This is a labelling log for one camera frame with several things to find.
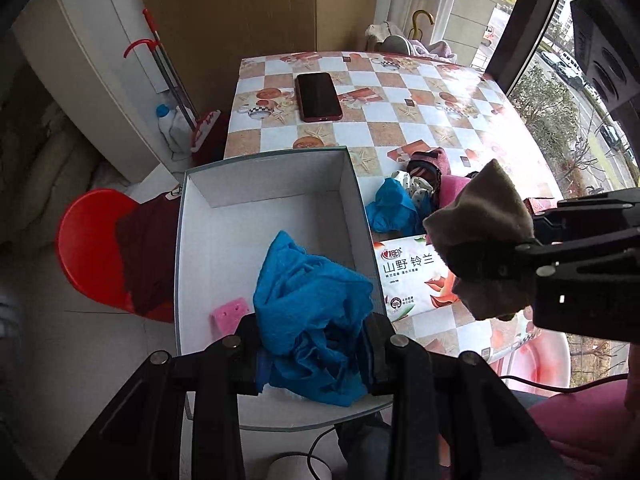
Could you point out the grey-brown cloth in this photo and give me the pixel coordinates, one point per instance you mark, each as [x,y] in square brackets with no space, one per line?
[480,220]

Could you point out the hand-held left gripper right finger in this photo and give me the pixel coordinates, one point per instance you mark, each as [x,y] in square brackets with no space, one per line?
[370,360]

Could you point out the black box with round holes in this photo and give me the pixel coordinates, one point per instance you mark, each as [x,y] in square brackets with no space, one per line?
[600,50]

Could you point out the floral tissue pack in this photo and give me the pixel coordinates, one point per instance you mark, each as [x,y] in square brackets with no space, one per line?
[405,275]

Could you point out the maroon striped sock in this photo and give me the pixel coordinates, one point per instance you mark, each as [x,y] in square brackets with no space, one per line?
[425,162]

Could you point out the blue towel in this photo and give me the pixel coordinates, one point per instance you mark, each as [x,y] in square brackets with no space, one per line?
[310,300]

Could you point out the red plastic stool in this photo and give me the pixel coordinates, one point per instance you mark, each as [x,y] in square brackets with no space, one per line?
[87,240]

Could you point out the pink cloth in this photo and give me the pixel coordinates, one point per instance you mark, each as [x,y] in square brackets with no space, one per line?
[455,190]

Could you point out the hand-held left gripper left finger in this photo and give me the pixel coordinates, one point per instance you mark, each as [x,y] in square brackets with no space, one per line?
[261,373]

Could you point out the pink sponge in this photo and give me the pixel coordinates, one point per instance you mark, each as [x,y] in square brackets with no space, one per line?
[227,316]

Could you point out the smartphone in red case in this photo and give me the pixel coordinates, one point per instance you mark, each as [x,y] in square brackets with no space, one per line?
[317,96]

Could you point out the white bottle with blue cap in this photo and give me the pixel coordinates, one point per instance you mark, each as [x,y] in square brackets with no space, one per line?
[172,127]

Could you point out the dark window frame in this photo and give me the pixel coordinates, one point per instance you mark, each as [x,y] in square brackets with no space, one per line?
[525,35]

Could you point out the white polka dot scrunchie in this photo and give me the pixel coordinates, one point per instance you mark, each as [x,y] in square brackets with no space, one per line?
[416,190]

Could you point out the person's pink pants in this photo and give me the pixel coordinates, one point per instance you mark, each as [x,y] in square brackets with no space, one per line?
[590,420]

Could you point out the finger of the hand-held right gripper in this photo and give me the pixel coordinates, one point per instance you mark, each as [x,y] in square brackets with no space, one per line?
[590,215]
[575,252]

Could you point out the blue nonwoven cover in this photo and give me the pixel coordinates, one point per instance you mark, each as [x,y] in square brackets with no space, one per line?
[392,207]

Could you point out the brown cardboard sheet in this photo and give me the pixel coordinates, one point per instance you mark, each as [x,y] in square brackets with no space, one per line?
[225,10]

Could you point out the white cabinet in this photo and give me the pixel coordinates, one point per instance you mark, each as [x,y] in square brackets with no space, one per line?
[75,50]

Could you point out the white round object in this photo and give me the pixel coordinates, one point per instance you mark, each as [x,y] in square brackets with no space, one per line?
[290,467]

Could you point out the pile of pale clothes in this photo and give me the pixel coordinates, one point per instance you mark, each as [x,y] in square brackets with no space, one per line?
[395,40]

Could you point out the white cardboard box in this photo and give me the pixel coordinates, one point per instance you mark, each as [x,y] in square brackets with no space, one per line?
[280,195]

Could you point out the dark red cloth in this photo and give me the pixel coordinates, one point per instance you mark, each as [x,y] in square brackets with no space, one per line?
[150,255]

